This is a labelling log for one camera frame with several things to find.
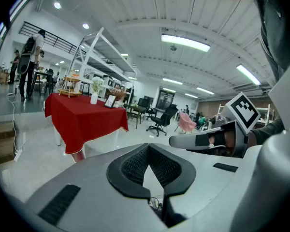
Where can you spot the pink armchair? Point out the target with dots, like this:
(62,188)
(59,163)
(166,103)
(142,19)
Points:
(186,122)

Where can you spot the person's right forearm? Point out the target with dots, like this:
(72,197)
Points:
(268,130)

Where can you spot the black office chair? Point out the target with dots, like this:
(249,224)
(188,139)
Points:
(163,120)

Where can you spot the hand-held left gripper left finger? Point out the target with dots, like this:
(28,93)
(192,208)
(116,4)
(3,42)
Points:
(91,178)

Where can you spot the black balcony railing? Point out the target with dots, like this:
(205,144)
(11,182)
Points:
(53,39)

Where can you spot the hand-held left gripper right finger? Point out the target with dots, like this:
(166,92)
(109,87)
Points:
(207,178)

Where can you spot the dried brown plant bunch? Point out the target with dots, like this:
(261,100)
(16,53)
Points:
(118,93)

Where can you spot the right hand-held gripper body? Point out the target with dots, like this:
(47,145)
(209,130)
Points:
(244,112)

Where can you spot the white metal shelf rack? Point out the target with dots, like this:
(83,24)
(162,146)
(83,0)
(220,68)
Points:
(104,54)

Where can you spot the dark dining table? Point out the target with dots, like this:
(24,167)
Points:
(135,110)

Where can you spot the two-tier wicker basket stand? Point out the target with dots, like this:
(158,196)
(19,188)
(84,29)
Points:
(70,86)

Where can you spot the table with red cloth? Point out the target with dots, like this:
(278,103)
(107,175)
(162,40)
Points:
(87,120)

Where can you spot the person's dark grey jacket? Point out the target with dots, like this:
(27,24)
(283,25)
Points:
(278,33)

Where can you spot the black double door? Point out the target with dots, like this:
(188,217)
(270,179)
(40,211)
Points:
(165,100)

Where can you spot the black picture frame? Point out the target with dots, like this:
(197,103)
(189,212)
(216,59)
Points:
(110,101)

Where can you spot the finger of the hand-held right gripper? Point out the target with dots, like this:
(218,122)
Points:
(183,141)

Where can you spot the long ceiling tube light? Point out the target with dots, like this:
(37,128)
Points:
(184,42)
(248,74)

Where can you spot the white power strip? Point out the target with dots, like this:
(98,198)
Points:
(18,155)

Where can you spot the black mesh chair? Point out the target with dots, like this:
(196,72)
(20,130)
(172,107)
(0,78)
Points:
(143,103)

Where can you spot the wooden step platform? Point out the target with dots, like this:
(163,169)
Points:
(1,141)

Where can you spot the black work table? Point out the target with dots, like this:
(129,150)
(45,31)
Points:
(42,75)

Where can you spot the white flowers bunch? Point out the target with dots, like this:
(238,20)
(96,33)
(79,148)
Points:
(97,82)

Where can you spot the round ceiling light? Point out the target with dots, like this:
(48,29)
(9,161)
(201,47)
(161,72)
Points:
(85,26)
(57,5)

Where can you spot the small white pot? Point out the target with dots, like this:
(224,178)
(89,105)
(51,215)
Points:
(116,104)

